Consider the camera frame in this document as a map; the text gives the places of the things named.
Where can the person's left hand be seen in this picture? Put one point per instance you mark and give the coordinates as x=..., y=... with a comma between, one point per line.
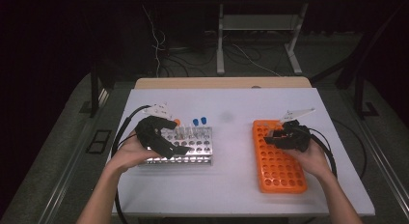
x=128, y=156

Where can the wooden table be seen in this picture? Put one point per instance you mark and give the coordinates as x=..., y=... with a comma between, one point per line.
x=209, y=83

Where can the blue-capped test tube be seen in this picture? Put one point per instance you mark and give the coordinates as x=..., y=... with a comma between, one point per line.
x=203, y=120
x=195, y=122

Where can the orange plastic test tube rack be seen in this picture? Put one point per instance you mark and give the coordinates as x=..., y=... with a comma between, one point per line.
x=279, y=172

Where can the white table sheet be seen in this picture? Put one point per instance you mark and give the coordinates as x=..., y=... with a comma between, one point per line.
x=231, y=153

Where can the black slanted stand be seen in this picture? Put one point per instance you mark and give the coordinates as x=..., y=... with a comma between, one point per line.
x=360, y=95

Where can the metal test tube rack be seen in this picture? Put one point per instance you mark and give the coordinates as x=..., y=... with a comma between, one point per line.
x=202, y=138

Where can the black upright stand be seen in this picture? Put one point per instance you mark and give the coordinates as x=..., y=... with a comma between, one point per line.
x=94, y=95

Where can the aluminium floor rail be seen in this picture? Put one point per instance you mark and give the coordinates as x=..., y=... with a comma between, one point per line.
x=69, y=175
x=392, y=182

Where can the clear test tube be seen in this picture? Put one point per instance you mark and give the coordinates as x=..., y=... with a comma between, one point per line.
x=185, y=131
x=192, y=131

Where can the person's right hand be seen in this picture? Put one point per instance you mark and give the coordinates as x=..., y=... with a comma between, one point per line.
x=310, y=161

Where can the grey metal stand frame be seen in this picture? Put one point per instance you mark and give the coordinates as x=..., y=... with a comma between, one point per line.
x=220, y=40

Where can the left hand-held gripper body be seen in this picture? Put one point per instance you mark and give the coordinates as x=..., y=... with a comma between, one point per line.
x=144, y=130

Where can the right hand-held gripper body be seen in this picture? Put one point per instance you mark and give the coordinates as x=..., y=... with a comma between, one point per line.
x=295, y=138

